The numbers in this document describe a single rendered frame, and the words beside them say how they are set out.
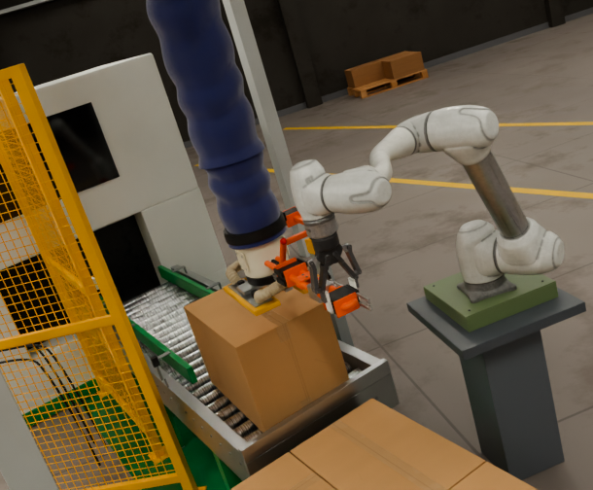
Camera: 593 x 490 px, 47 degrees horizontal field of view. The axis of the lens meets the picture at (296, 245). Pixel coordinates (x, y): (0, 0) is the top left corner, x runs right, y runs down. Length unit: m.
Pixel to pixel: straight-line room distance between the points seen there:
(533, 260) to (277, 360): 0.99
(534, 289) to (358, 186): 1.15
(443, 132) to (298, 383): 1.12
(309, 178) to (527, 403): 1.49
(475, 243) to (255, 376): 0.95
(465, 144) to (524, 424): 1.27
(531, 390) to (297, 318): 0.97
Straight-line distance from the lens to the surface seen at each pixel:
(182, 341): 3.82
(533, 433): 3.02
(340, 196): 1.76
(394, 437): 2.54
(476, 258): 2.64
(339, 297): 1.96
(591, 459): 3.18
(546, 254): 2.53
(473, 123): 2.15
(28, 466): 3.12
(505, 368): 2.81
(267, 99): 5.60
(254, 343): 2.56
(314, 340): 2.68
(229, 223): 2.40
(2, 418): 3.02
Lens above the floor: 2.04
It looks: 19 degrees down
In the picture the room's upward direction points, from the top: 17 degrees counter-clockwise
